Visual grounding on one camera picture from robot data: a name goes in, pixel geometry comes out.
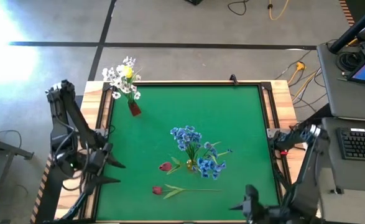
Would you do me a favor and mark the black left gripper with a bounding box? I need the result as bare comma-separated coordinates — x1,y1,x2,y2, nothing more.
87,142,126,185

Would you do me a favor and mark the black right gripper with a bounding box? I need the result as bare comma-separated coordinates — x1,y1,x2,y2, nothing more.
229,200,282,224

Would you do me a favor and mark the small blue flower spray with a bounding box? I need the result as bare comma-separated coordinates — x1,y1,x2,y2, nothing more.
196,141,233,181

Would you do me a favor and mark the red artificial tulip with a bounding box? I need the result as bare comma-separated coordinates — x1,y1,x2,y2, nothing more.
152,184,223,200
159,156,185,175

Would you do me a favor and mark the blue artificial hydrangea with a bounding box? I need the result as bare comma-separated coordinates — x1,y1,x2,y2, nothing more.
170,125,203,162

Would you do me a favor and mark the white artificial flower spray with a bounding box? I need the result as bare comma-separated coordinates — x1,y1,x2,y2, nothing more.
115,55,142,103
102,67,142,105

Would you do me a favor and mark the yellow artificial tulip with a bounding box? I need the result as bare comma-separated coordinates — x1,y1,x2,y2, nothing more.
122,65,134,79

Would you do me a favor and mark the red ribbed glass vase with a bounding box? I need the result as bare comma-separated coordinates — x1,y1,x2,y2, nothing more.
127,101,142,118

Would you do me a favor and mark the black board with hazard stripe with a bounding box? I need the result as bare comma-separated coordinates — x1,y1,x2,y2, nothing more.
29,95,83,224

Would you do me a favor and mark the grey metal stand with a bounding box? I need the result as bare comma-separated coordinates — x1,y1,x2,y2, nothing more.
0,135,35,161

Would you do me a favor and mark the green table mat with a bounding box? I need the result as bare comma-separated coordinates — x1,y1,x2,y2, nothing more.
95,84,282,222

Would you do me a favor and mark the wooden table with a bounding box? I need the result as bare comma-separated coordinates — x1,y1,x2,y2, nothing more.
53,80,322,223

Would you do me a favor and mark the grey desk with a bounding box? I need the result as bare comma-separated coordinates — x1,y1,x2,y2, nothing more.
316,42,365,194

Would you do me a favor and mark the black keyboard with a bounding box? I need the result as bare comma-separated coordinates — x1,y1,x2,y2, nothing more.
336,127,365,162

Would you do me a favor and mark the black stand pole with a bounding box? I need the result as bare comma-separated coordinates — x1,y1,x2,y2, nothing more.
328,0,365,54

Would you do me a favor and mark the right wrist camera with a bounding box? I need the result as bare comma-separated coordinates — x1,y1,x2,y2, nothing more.
245,184,260,203

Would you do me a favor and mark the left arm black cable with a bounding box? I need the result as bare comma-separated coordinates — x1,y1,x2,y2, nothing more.
53,124,91,191

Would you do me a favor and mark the black floor cable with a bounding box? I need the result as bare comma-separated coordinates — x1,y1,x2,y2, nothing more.
0,129,23,149
227,0,250,16

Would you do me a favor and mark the black aluminium table frame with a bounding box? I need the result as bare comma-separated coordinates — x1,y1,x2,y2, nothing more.
60,81,318,224

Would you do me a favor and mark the yellow extension plug cable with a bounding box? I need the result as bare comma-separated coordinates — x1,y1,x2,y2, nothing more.
287,61,307,85

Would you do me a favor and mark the coiled black cable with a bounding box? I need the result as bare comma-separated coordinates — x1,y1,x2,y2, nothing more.
336,51,363,73

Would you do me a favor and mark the yellow floor cable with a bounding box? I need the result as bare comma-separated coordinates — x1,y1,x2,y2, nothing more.
268,0,290,21

